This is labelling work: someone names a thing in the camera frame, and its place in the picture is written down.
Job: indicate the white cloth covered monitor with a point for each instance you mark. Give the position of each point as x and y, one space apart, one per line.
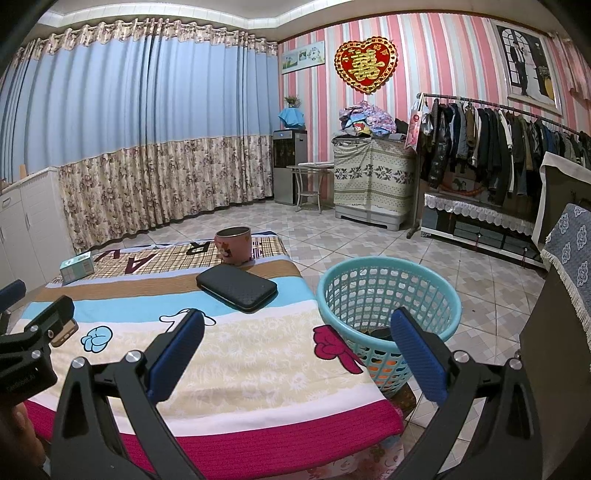
563 184

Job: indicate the floral bed sheet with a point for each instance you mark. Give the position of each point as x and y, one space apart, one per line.
360 461

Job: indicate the white lace cloth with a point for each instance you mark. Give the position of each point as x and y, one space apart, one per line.
475 212

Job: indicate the row of hanging clothes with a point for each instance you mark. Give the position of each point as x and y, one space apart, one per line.
485 147

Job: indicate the blue floral fringed cloth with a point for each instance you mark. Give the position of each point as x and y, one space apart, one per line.
572 249

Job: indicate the brown phone case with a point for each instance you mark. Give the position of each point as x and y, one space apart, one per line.
67 333

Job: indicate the black zip case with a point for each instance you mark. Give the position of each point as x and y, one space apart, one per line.
235 286

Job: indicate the grey cabinet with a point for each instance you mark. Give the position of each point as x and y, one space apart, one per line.
369 219

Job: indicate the pink gift bag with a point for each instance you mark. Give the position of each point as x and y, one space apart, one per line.
415 124

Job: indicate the person's left hand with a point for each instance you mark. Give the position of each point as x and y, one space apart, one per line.
18 438

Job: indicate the low storage shelf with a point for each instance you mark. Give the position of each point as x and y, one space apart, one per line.
480 240

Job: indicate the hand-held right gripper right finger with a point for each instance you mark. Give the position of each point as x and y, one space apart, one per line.
420 355

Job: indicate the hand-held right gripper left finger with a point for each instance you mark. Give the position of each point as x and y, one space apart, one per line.
178 355

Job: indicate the framed wedding photo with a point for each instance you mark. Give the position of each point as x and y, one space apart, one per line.
526 64

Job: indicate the pile of folded clothes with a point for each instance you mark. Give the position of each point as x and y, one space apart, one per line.
367 120

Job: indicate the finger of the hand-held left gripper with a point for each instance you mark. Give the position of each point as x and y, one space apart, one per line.
46 318
13 291

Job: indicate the black cylindrical can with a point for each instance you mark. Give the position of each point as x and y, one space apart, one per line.
381 334

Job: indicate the blue cloth bundle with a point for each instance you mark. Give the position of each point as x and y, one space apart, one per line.
292 119

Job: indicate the patterned cover cloth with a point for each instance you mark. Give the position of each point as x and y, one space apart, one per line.
374 175

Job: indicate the dark wooden cabinet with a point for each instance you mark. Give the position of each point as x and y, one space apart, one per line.
554 392

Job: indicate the small metal table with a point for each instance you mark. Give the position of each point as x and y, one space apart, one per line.
314 167

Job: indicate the small potted plant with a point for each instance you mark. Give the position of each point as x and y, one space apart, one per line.
292 101

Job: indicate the grey water dispenser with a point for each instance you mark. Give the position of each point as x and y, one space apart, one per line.
288 166

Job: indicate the blue and floral curtain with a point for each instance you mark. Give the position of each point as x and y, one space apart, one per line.
138 115

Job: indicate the teal tissue box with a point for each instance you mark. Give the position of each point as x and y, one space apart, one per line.
76 268

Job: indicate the pink mug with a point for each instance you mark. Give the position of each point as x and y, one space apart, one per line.
233 247

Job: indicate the red heart wall decoration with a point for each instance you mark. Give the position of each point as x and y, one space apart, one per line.
366 64

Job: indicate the metal clothes rack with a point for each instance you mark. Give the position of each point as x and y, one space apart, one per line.
485 105

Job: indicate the plaid lettered blanket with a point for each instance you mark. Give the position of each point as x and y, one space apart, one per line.
161 261

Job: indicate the landscape wall picture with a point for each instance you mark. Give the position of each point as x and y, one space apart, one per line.
302 57

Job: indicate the striped cartoon blanket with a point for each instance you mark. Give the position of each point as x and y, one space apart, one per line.
240 369

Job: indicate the white cabinet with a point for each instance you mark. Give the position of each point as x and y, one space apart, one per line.
32 221

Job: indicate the light blue plastic basket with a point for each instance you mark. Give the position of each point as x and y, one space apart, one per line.
351 286

